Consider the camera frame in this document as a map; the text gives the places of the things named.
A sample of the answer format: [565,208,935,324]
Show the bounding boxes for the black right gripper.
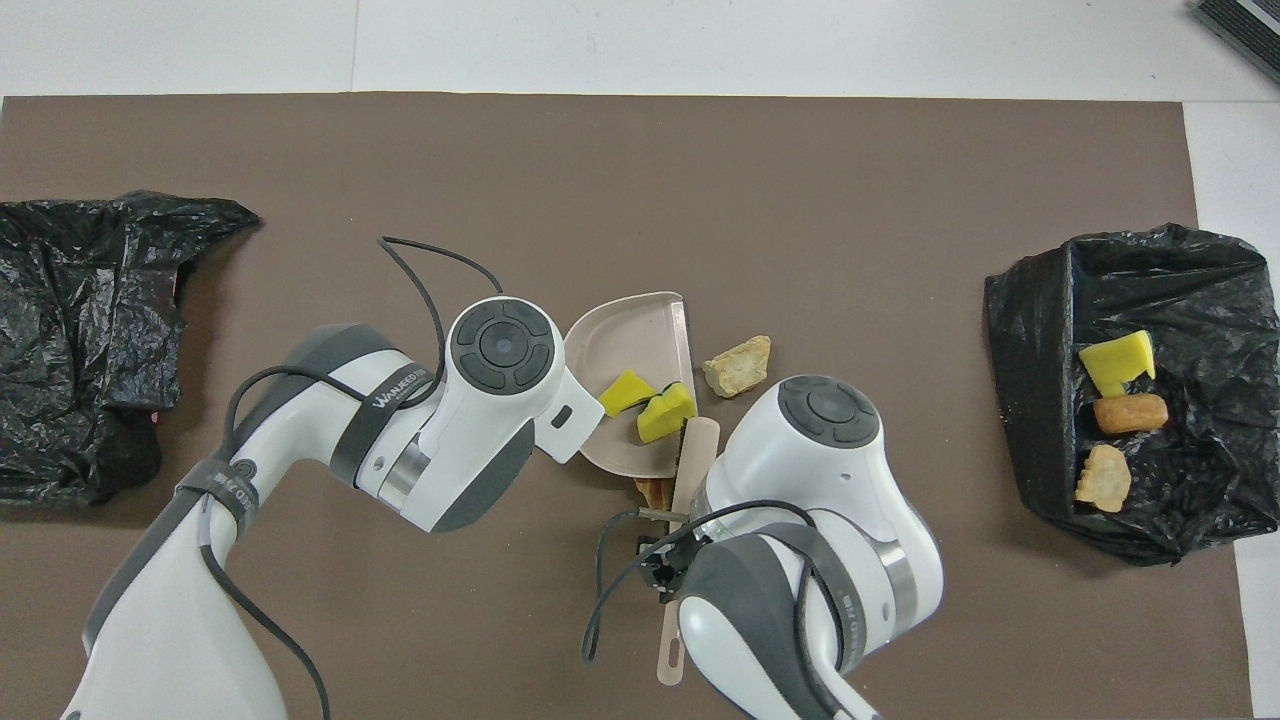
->
[640,530,706,593]

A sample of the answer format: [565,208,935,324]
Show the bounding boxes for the beige hand brush black bristles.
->
[655,417,721,687]

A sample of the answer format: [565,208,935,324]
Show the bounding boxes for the yellow sponge with green pad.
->
[637,382,698,445]

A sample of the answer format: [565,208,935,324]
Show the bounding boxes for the pale bread chunk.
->
[702,335,773,399]

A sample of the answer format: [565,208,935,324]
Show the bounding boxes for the beige plastic dustpan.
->
[563,291,691,479]

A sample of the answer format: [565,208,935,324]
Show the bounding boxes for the ridged tan bread slice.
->
[1075,444,1133,514]

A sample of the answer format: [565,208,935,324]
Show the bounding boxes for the brown bread roll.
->
[1092,393,1169,436]

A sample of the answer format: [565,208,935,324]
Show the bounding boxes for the notched yellow sponge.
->
[1078,329,1158,399]

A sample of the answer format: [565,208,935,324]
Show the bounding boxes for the black trash bag bin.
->
[0,190,261,508]
[984,223,1280,567]

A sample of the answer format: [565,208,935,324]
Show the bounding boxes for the brown table mat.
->
[0,93,1254,720]

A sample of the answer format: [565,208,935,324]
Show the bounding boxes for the dark ribbed object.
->
[1192,0,1280,86]

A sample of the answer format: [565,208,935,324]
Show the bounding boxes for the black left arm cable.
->
[195,236,504,720]

